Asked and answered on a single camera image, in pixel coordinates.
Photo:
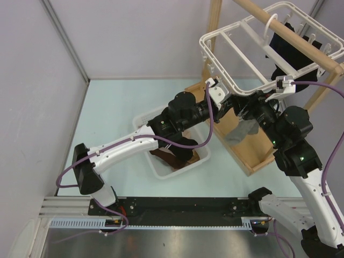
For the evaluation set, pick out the black striped socks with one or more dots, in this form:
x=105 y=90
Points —
x=183 y=154

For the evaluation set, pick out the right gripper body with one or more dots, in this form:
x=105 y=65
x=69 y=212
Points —
x=264 y=113

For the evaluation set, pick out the wooden drying rack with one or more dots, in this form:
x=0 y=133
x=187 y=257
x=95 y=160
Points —
x=254 y=152

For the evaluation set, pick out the black hanging socks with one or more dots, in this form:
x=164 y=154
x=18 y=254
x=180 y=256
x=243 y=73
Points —
x=294 y=57

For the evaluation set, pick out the grey socks pair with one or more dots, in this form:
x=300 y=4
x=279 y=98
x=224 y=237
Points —
x=244 y=128

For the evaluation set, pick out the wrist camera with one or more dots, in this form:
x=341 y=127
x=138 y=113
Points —
x=284 y=88
x=217 y=91

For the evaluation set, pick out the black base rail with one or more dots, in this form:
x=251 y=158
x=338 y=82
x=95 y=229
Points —
x=188 y=211

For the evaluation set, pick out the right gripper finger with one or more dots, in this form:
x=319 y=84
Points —
x=245 y=113
x=241 y=101

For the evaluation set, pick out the white clip hanger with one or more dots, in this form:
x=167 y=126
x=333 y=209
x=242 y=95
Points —
x=257 y=26

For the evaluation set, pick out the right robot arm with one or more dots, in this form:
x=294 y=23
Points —
x=322 y=235

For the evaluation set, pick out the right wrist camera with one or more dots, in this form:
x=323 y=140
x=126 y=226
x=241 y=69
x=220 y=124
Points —
x=284 y=88

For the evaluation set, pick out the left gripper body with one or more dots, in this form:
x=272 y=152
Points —
x=218 y=114

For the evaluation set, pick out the white plastic basket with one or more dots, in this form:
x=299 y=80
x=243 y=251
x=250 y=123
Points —
x=161 y=170

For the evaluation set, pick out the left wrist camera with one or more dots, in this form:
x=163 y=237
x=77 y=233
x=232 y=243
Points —
x=217 y=91

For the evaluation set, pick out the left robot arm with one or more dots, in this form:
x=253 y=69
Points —
x=164 y=130

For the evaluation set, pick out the brown striped socks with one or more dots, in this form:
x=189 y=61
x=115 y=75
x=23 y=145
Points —
x=170 y=159

